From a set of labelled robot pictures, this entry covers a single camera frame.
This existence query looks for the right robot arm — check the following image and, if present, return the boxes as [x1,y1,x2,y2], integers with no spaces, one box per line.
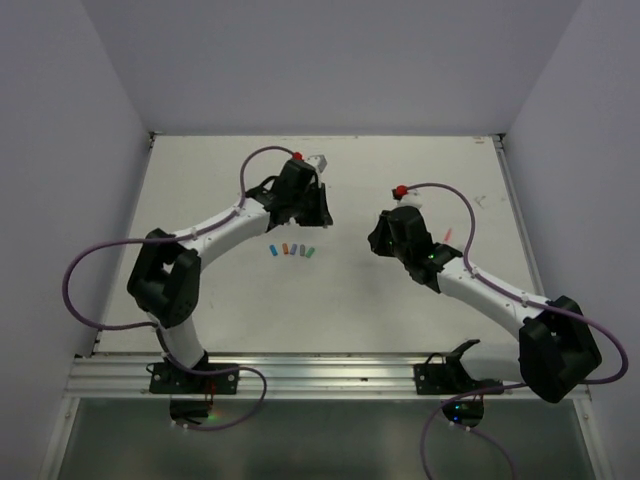
[368,206,602,403]

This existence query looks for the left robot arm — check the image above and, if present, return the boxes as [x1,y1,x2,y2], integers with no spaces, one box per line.
[127,155,333,393]

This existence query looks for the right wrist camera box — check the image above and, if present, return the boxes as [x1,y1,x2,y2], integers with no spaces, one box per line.
[392,185,423,210]

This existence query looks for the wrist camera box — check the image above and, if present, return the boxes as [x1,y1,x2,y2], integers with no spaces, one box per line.
[306,154,328,175]
[392,185,423,210]

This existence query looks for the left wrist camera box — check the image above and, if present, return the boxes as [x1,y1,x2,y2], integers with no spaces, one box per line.
[306,154,328,175]

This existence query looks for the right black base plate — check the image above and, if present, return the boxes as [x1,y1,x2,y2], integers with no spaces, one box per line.
[413,339,502,428]

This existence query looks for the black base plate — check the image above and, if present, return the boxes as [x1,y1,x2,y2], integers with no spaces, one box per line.
[146,361,238,425]
[413,339,502,428]

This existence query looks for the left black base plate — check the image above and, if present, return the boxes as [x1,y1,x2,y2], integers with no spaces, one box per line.
[146,361,238,425]

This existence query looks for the aluminium front rail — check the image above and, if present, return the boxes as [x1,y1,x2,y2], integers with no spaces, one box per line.
[64,352,586,401]

